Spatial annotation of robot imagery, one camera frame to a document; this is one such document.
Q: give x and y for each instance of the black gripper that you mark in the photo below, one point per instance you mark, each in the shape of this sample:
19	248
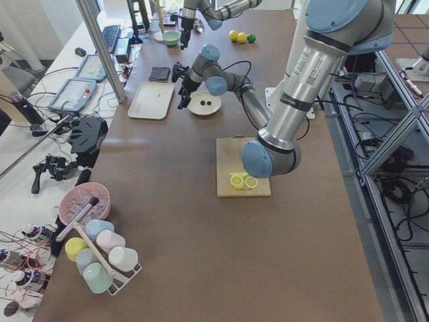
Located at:
188	84
185	26

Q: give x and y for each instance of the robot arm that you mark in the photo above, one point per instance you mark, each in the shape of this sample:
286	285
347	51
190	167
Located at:
334	29
214	17

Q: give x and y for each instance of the cream rabbit tray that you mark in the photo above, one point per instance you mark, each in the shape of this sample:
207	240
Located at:
151	101

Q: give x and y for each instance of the cream round plate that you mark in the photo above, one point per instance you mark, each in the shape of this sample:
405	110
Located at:
204	110

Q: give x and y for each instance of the shiny metal object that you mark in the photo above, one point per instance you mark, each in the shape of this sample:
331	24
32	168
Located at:
198	26

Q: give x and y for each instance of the green bowl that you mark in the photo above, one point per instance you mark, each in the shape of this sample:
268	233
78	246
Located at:
170	38

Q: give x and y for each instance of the wooden stand with base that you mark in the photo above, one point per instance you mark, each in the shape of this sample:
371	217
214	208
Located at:
158	36

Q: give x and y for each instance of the grey folded cloth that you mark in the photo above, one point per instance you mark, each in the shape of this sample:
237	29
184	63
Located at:
159	73

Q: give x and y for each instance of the whole lemon upper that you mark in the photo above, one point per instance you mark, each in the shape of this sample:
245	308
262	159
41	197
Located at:
233	35

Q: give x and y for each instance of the whole lemon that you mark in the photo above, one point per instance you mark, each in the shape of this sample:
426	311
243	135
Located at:
241	37
233	35

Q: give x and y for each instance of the whole lemon lower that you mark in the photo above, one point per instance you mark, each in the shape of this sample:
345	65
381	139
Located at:
241	37

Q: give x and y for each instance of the green lime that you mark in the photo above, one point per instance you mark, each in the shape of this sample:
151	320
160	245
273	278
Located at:
251	38

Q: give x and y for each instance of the wooden cutting board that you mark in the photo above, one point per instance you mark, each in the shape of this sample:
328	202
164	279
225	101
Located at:
229	160

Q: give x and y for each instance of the black keyboard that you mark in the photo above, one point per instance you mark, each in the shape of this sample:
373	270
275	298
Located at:
110	35

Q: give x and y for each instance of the yellow plastic knife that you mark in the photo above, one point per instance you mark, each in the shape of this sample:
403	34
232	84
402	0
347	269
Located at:
242	174

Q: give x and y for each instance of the teach pendant far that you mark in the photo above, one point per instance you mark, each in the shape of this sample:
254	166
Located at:
91	68

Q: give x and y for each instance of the teach pendant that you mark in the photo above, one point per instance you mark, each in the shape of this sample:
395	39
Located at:
91	68
73	95

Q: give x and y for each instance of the black plastic stand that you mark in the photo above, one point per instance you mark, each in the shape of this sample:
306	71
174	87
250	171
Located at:
86	138

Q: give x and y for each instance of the lemon slice lower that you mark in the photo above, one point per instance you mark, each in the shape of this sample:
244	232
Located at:
251	182

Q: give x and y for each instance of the teach pendant near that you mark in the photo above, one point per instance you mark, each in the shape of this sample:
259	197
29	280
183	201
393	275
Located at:
73	95

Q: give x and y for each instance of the black computer mouse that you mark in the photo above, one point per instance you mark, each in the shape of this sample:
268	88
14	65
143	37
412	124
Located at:
80	52

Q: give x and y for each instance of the steel muddler black tip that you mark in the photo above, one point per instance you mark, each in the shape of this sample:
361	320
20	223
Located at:
61	236

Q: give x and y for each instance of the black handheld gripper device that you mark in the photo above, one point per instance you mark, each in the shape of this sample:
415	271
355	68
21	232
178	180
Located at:
58	167

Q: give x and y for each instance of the pink bowl with ice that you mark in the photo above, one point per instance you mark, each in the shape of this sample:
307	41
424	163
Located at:
79	197

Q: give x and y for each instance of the light blue cup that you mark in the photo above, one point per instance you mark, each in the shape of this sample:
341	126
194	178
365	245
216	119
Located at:
95	226

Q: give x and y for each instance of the pink cup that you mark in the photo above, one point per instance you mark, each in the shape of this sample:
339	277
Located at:
107	240

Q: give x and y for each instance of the yellow cup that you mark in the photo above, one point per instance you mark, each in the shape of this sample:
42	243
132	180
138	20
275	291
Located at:
73	246

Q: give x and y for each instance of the grey cup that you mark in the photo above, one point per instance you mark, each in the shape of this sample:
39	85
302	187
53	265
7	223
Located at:
84	258

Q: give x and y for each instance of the tea bottle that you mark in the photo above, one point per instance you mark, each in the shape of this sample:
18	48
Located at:
38	233
13	260
30	279

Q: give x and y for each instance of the mint white cup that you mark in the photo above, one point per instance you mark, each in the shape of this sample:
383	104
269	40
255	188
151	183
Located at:
97	278

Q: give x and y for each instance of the tea bottle middle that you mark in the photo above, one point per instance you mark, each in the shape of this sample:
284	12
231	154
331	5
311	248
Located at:
13	260

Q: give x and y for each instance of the tea bottle lower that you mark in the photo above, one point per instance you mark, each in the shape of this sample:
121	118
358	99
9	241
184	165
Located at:
30	279

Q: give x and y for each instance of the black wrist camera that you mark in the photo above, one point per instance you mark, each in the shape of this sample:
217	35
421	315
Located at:
179	71

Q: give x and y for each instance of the aluminium frame post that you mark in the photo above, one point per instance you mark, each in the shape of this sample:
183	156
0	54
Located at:
96	36

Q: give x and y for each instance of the white wire cup rack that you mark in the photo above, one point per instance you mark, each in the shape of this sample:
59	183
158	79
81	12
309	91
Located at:
121	279

